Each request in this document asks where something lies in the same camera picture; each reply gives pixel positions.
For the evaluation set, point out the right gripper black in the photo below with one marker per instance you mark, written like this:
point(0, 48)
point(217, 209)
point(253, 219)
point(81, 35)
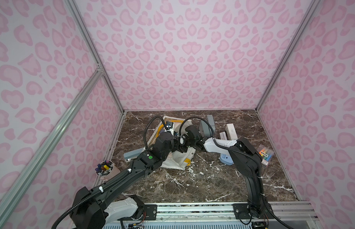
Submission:
point(183, 137)

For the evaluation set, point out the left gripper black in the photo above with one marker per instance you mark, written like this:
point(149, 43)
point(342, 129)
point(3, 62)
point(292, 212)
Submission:
point(172, 134)

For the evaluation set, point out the green grey curved clock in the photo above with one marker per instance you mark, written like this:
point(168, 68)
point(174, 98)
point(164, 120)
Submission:
point(204, 129)

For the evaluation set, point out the white canvas bag yellow handles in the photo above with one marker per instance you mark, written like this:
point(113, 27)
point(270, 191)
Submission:
point(181, 155)

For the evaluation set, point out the grey blue square clock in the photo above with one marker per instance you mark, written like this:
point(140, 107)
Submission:
point(210, 120)

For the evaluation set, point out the white rectangular digital clock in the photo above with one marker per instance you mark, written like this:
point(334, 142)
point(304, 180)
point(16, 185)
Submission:
point(231, 132)

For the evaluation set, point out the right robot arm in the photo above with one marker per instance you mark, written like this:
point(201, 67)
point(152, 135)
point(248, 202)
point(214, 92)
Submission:
point(245, 157)

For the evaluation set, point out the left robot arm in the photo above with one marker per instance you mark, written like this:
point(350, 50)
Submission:
point(120, 186)

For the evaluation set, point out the white clock orange key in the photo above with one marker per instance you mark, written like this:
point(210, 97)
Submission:
point(223, 136)

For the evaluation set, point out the grey stapler on table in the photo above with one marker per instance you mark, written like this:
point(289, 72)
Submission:
point(133, 154)

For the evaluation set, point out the coloured items left edge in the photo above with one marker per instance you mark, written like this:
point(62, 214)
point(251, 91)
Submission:
point(106, 170)

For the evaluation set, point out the clear marker pack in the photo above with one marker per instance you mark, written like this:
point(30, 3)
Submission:
point(266, 154)

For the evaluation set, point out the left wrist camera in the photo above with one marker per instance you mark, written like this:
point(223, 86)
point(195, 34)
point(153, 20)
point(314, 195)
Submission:
point(169, 126)

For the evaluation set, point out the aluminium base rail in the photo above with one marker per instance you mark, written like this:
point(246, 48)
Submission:
point(131, 213)

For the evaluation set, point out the left frame aluminium strut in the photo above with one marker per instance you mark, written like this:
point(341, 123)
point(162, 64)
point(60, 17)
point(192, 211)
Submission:
point(13, 197)

